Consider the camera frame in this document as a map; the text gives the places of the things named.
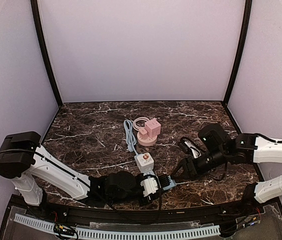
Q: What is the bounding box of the small blue plug adapter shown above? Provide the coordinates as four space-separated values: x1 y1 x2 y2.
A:
162 179 177 191

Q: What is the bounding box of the white cube socket adapter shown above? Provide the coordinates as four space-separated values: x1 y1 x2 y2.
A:
134 152 154 173

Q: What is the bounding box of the pink round power socket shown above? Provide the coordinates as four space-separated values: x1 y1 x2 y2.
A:
137 132 158 147

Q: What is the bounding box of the pink cube socket adapter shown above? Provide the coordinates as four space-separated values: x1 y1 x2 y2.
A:
144 118 161 138

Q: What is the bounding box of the blue power strip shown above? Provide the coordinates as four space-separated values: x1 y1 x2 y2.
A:
142 170 156 177

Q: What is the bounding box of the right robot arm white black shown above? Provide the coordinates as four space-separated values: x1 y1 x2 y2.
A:
171 123 282 204

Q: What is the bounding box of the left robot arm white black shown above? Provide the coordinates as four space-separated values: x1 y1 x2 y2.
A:
0 131 176 208

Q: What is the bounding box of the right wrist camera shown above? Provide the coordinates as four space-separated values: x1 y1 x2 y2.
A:
178 136 206 159

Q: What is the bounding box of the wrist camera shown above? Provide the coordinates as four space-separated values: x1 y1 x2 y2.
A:
178 136 206 159
140 172 161 197

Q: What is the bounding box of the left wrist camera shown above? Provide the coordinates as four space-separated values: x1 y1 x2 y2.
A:
140 172 161 197

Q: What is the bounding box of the blue coiled power cable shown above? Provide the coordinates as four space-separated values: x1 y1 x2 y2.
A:
123 119 141 156

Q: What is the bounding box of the pink coiled power cable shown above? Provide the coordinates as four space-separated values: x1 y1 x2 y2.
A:
132 116 158 132

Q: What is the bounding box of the white slotted cable duct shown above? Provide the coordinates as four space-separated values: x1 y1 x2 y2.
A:
13 213 220 240

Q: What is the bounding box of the black front frame rail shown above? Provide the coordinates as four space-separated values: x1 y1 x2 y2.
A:
7 194 265 226

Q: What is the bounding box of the right black frame post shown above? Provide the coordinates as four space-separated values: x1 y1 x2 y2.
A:
222 0 253 108

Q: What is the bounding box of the black frame post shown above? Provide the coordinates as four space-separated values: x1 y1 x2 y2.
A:
222 0 253 108
30 0 64 109

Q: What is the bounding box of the left black frame post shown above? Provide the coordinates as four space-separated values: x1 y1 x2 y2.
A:
30 0 64 109

